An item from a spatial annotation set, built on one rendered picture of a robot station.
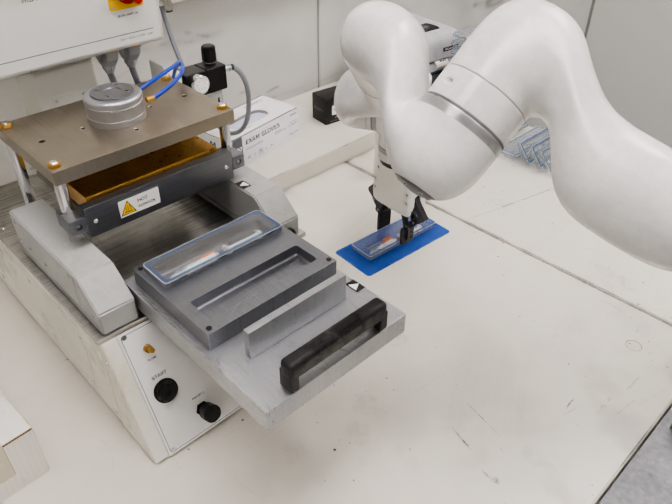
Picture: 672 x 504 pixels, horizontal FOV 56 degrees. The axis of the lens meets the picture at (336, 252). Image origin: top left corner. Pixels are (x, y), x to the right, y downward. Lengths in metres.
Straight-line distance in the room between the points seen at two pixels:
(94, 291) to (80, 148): 0.19
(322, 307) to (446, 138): 0.26
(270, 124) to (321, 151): 0.13
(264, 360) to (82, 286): 0.25
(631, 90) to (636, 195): 2.59
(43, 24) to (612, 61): 2.59
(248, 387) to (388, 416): 0.31
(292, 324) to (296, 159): 0.77
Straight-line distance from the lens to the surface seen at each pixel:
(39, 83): 1.08
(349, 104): 1.02
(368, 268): 1.20
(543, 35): 0.66
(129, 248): 0.99
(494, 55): 0.66
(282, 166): 1.44
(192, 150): 0.95
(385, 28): 0.72
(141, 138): 0.89
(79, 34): 1.05
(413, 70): 0.70
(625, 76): 3.18
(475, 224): 1.35
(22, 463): 0.94
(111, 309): 0.84
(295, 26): 1.76
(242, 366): 0.72
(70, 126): 0.95
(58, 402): 1.05
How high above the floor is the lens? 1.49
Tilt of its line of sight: 37 degrees down
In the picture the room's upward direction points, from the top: 1 degrees clockwise
